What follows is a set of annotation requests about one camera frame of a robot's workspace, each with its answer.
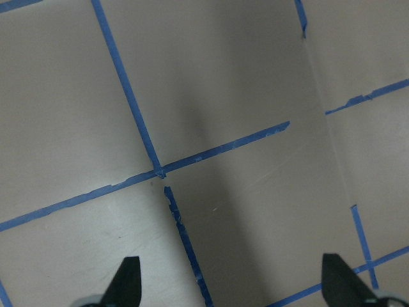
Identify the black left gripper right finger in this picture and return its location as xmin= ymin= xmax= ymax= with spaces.
xmin=321 ymin=253 xmax=409 ymax=307

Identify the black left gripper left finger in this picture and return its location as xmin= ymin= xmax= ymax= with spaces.
xmin=72 ymin=255 xmax=143 ymax=307

